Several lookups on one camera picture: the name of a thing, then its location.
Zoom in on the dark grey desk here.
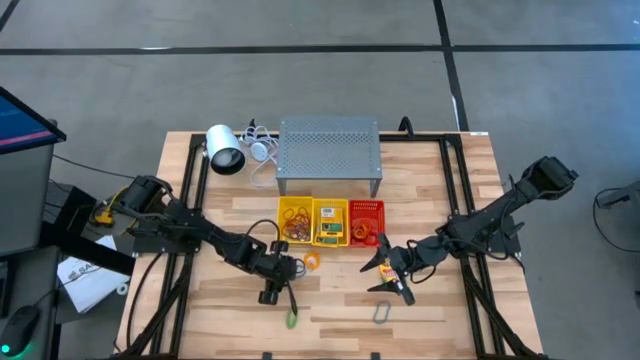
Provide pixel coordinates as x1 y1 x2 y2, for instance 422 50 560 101
0 244 64 360

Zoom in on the yellow plastic basket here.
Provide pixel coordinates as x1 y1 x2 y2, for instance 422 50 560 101
312 197 350 248
276 196 315 246

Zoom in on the grey floor stand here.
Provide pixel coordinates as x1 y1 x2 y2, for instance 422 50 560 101
594 179 640 211

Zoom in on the white lamp cable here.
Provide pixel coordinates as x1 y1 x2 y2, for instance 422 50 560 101
238 124 281 189

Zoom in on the yellow coil keychain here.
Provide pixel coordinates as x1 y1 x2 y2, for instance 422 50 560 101
351 219 375 241

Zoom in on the black stand beam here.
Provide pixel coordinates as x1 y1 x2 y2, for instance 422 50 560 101
39 187 136 277

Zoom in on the black computer mouse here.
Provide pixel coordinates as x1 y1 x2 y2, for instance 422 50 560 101
0 303 42 359

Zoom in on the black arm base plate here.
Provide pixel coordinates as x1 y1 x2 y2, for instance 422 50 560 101
132 224 205 255
448 213 521 255

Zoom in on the black floor cable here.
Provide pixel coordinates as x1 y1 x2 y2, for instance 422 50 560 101
592 187 640 254

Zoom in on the grey cabinet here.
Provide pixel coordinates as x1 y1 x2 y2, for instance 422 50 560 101
0 142 56 259

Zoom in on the grey perforated metal shelf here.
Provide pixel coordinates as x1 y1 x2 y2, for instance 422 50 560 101
276 115 385 197

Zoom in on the brown rubber band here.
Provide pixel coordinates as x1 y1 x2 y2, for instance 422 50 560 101
284 214 311 244

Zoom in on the white cylindrical spot lamp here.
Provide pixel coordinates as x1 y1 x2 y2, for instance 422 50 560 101
204 123 247 176

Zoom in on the red plastic basket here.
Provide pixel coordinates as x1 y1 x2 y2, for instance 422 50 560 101
346 199 386 249

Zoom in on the monitor with blue screen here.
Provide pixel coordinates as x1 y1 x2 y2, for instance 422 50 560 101
0 85 68 156

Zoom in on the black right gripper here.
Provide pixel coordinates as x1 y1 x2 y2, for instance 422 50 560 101
358 232 425 307

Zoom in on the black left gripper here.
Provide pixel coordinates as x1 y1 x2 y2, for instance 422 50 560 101
254 240 300 318

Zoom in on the white paper sheet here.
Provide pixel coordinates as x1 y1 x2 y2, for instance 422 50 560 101
56 234 132 315

